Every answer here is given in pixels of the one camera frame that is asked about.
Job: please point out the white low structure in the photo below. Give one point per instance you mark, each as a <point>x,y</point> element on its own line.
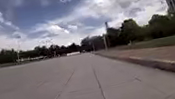
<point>73,53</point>

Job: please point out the pole with sign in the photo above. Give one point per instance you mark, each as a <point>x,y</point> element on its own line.
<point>104,39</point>

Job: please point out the row of dark trees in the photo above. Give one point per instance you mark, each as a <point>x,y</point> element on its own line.
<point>129,31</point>

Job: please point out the grey concrete slab pavement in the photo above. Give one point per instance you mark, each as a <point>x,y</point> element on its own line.
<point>46,82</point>

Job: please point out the lamp pole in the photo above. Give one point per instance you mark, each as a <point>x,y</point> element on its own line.
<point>17,53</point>

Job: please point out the grey concrete kerb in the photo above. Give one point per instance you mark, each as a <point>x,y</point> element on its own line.
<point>165,65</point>

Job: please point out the reddish brown ground strip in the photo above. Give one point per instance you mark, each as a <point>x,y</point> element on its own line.
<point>167,53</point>

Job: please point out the green grass lawn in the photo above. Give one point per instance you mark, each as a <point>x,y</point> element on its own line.
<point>168,41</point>

